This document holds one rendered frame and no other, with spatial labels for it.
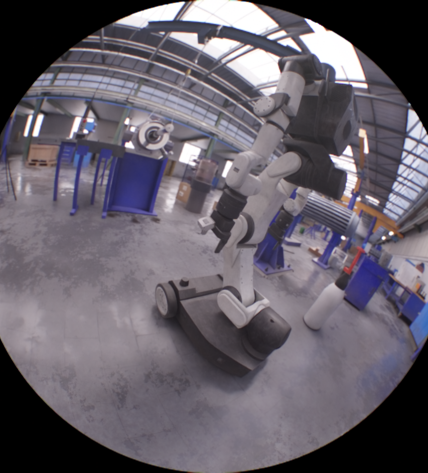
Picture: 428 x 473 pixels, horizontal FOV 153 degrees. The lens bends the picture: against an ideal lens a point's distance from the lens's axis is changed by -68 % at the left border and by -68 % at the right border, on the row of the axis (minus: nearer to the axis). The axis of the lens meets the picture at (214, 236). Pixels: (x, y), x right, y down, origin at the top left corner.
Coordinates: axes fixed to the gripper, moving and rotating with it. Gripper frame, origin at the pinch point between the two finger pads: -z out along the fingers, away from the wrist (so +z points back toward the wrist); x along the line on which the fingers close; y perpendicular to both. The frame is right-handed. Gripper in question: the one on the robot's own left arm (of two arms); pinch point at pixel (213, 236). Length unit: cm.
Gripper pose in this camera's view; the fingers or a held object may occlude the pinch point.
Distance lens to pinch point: 59.6
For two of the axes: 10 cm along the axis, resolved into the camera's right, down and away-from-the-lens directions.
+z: 4.4, -7.7, -4.5
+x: -4.9, -6.3, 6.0
